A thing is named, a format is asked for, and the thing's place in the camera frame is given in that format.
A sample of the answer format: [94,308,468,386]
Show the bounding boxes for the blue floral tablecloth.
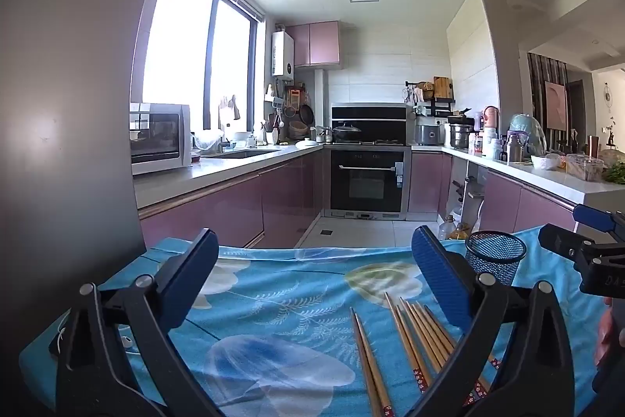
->
[20,226,625,417]

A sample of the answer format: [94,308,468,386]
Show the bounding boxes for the black built-in oven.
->
[329,148,406,220]

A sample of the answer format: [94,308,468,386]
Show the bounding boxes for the silver rice cooker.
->
[415,116,446,147]

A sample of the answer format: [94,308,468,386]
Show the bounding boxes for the pink base cabinets beside oven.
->
[407,152,584,247]

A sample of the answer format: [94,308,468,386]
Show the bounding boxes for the clear plastic food container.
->
[561,153,605,181]

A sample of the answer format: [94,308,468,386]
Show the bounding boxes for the clear plastic bag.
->
[198,131,225,154]

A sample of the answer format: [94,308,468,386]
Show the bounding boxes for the steel stockpot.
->
[449,124,473,150]

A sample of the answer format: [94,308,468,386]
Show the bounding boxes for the white gas water heater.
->
[271,31,295,81]

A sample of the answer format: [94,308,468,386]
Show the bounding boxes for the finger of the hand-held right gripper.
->
[572,203,625,243]
[538,224,625,262]

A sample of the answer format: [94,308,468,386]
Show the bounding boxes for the pink base cabinets under sink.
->
[139,149,325,250]

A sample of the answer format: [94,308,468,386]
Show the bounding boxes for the steel vacuum flask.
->
[505,134,523,163]

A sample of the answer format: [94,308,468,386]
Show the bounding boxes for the bunch of wooden chopsticks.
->
[350,291,504,417]

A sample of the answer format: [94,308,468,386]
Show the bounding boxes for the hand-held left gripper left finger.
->
[55,229,230,417]

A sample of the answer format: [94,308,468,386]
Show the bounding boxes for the black wall rack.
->
[406,77,455,115]

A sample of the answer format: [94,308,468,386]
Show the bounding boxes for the kitchen window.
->
[141,0,264,139]

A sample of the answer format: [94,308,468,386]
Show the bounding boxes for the white microwave oven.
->
[129,103,192,176]

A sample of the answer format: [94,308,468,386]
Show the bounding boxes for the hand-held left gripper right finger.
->
[411,226,575,417]

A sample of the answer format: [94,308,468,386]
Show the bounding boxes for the pink wall cabinet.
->
[286,21,341,68]

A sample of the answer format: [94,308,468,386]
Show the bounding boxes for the pink wall painting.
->
[544,81,568,131]

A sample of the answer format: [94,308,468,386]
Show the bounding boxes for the white bowl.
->
[530,154,562,171]

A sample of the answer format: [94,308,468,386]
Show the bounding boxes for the black lidded wok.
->
[333,122,363,143]

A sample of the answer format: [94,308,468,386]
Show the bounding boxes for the person's right hand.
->
[598,296,618,367]

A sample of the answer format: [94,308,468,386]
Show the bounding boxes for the black mesh utensil holder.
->
[465,231,528,288]

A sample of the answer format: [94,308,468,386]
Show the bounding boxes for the white cable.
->
[51,324,68,355]

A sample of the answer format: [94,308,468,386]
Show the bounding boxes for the pink thermos jug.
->
[482,106,500,139]

